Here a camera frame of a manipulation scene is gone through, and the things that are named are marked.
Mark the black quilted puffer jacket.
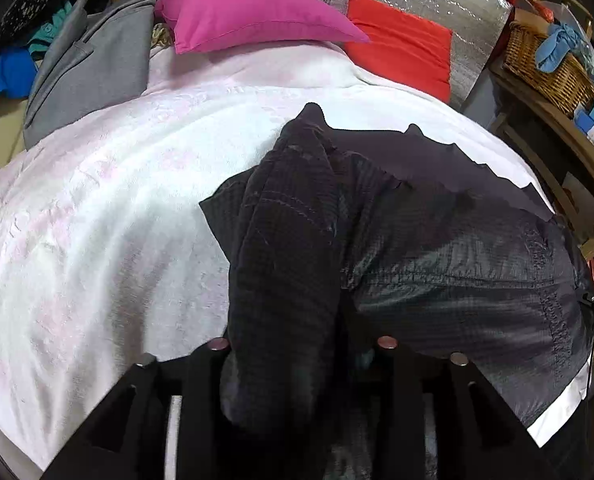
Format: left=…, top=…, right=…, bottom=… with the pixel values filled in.
left=198, top=102, right=594, bottom=430

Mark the white bed cover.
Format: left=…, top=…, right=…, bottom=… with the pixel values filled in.
left=0, top=41, right=591, bottom=474

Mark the wooden shelf unit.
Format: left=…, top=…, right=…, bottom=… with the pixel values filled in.
left=489, top=58, right=594, bottom=259

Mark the wicker basket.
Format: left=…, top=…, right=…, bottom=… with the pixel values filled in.
left=502, top=22, right=594, bottom=117

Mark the grey garment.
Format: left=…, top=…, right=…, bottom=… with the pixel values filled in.
left=21, top=0, right=156, bottom=148

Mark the blue garment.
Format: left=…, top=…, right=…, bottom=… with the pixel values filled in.
left=0, top=47, right=38, bottom=99

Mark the light blue cloth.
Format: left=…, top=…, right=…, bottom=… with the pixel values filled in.
left=535, top=23, right=586, bottom=74

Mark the red pillow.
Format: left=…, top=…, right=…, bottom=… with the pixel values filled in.
left=344, top=0, right=452, bottom=103

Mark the teal garment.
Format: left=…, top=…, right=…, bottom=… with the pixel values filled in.
left=26, top=1, right=73, bottom=61

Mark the magenta pillow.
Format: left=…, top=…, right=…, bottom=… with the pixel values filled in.
left=155, top=0, right=369, bottom=54

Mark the black white speckled garment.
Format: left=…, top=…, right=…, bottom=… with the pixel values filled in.
left=0, top=0, right=52, bottom=44

